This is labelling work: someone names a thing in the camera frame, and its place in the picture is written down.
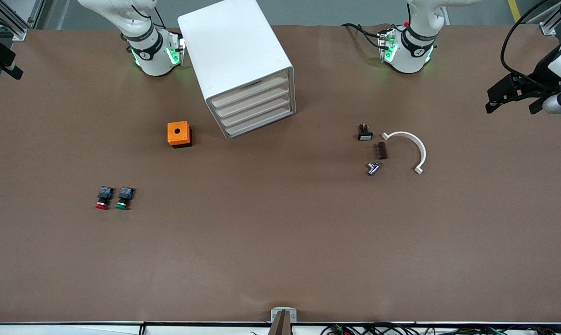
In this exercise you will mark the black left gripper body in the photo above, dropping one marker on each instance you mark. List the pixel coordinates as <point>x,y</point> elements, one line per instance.
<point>544,70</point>

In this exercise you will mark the red push button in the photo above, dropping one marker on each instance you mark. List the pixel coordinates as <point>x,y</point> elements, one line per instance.
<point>104,193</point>

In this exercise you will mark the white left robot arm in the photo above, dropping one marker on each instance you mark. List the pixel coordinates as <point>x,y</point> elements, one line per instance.
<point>408,56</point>

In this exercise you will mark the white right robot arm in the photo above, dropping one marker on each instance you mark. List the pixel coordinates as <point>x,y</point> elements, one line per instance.
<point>152,60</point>

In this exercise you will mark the green push button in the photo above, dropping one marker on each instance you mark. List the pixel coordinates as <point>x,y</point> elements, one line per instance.
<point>125,193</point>

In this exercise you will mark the white curved clamp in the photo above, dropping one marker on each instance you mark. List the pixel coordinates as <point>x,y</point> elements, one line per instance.
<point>422,151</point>

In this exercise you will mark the brown terminal block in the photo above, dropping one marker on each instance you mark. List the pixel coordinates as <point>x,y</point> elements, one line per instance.
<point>380,150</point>

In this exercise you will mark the orange box with hole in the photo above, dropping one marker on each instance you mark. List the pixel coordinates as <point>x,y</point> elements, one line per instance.
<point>178,139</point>

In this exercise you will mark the black white push switch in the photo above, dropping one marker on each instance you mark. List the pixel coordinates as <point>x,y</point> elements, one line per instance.
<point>365,135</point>

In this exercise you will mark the silver key switch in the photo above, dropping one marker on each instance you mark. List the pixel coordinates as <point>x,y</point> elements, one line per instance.
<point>373,168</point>

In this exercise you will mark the white table edge rail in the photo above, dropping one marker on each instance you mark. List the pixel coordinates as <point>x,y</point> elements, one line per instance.
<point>75,328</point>

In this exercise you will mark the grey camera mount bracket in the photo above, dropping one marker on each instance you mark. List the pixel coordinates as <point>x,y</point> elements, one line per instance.
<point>283,316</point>

